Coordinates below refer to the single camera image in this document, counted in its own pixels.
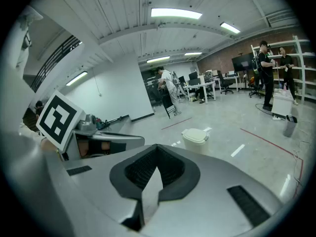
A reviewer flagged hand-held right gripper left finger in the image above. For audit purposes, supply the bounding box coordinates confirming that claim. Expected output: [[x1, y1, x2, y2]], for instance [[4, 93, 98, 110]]
[[45, 143, 159, 237]]

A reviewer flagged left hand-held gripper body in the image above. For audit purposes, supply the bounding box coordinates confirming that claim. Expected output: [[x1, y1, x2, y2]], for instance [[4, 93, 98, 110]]
[[36, 89, 146, 161]]

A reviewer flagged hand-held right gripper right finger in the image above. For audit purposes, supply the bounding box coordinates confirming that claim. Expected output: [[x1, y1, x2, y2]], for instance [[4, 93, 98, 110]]
[[141, 144, 283, 237]]

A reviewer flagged white trash bin with lid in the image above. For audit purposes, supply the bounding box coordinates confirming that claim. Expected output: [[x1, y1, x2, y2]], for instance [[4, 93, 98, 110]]
[[181, 128, 210, 155]]

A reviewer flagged person's left forearm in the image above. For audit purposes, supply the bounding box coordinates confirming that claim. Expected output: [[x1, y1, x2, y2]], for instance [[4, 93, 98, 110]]
[[19, 121, 59, 153]]

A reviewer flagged grey slim bin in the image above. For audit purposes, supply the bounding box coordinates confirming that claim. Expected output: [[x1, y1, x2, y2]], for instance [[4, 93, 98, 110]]
[[282, 115, 298, 138]]

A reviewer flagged person's left hand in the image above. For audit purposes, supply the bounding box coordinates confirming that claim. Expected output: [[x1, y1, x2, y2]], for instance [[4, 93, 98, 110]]
[[78, 141, 111, 158]]

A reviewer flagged black stair railing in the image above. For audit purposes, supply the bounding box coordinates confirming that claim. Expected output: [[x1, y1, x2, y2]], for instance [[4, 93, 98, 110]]
[[30, 35, 82, 93]]

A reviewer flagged black folding chair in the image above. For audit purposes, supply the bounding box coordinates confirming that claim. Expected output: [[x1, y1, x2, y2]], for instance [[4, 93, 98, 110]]
[[160, 92, 177, 119]]

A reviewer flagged white office desk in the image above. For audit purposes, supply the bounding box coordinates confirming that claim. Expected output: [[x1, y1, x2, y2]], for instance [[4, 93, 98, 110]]
[[214, 75, 241, 92], [183, 80, 217, 105]]

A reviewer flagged black office chair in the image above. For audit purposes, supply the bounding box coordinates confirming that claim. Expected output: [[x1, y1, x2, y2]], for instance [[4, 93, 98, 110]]
[[247, 75, 264, 99], [217, 70, 234, 95]]

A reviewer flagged white low cabinet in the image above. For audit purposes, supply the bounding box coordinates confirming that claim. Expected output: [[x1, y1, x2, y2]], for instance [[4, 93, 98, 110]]
[[271, 88, 295, 116]]

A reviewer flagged large ceiling light panel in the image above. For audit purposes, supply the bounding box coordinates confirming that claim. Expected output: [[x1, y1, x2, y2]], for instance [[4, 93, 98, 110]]
[[151, 7, 203, 20]]

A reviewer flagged white metal shelf rack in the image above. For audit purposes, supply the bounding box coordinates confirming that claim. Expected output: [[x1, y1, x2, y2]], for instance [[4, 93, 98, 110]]
[[250, 35, 316, 101]]

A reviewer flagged wall-side tube light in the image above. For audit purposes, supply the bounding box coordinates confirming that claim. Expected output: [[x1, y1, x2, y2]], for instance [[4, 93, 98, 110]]
[[65, 71, 88, 86]]

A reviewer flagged black floor cable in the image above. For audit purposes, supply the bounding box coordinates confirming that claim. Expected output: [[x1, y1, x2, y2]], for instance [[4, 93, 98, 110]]
[[255, 103, 274, 115]]

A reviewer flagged large black wall screen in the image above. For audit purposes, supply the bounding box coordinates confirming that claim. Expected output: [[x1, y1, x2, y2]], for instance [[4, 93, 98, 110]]
[[231, 52, 256, 72]]

